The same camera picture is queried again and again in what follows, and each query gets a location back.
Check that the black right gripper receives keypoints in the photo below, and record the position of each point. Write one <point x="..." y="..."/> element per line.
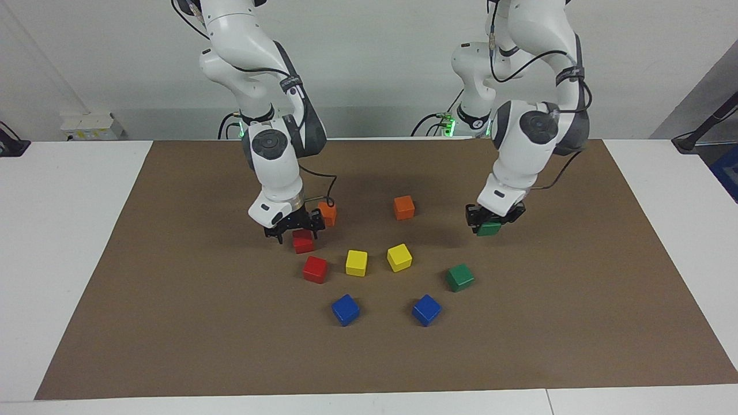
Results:
<point x="297" y="222"/>

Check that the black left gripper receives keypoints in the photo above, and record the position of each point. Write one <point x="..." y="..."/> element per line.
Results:
<point x="473" y="213"/>

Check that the green wooden cube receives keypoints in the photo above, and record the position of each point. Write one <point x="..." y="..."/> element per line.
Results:
<point x="489" y="230"/>
<point x="459" y="277"/>

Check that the red wooden cube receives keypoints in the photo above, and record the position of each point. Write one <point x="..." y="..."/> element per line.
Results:
<point x="304" y="246"/>
<point x="315" y="269"/>

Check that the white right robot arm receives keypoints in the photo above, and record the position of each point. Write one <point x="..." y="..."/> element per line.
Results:
<point x="277" y="167"/>

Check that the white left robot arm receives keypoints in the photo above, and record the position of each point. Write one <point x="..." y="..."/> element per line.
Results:
<point x="519" y="155"/>

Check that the orange wooden cube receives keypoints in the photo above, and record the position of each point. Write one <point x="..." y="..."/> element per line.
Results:
<point x="403" y="207"/>
<point x="328" y="214"/>

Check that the yellow wooden cube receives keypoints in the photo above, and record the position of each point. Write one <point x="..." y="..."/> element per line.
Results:
<point x="356" y="263"/>
<point x="399" y="257"/>

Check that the blue wooden cube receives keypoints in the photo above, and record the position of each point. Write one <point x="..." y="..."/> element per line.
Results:
<point x="345" y="309"/>
<point x="426" y="309"/>

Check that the brown table mat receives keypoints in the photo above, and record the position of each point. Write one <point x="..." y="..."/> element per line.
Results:
<point x="173" y="346"/>

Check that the black stand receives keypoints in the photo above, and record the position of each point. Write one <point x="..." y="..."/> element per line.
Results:
<point x="686" y="143"/>

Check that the white power strip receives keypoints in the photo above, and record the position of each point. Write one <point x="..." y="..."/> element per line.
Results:
<point x="86" y="128"/>

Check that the blue crate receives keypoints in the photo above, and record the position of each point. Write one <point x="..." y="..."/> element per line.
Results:
<point x="727" y="173"/>

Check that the black flat device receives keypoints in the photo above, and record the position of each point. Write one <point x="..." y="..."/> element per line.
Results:
<point x="11" y="147"/>

